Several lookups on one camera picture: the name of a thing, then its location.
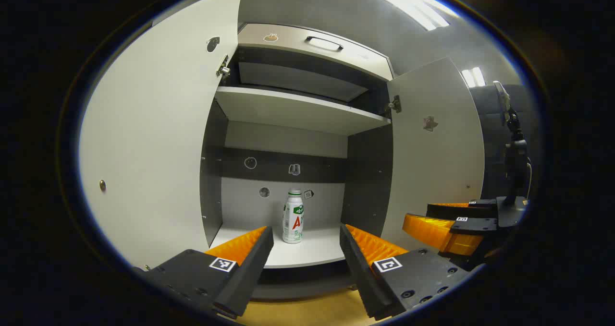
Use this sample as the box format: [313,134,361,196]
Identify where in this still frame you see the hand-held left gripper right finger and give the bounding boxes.
[340,224,474,322]

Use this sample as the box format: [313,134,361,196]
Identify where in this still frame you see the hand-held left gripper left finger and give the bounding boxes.
[132,226,274,319]

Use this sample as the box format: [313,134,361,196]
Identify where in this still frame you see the cabinet door with wide handle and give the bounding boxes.
[382,57,485,252]

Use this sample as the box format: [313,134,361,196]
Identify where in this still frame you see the white bottle with green label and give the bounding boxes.
[282,189,305,244]

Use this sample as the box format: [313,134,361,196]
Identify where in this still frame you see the cabinet door with slim handle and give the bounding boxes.
[79,0,246,271]

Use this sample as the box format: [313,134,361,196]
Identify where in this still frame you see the grey and white cabinet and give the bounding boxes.
[199,23,397,300]

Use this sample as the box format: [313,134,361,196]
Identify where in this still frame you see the white cabinet shelf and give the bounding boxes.
[215,86,392,136]

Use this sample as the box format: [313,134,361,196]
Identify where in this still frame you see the white cabinet drawer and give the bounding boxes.
[238,23,394,82]

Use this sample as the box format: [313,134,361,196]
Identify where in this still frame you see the small ceiling light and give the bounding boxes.
[461,67,486,87]

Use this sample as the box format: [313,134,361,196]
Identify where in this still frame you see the long ceiling light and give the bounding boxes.
[348,0,457,31]

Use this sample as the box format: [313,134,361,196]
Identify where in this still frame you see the black drawer handle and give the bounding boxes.
[306,36,344,51]

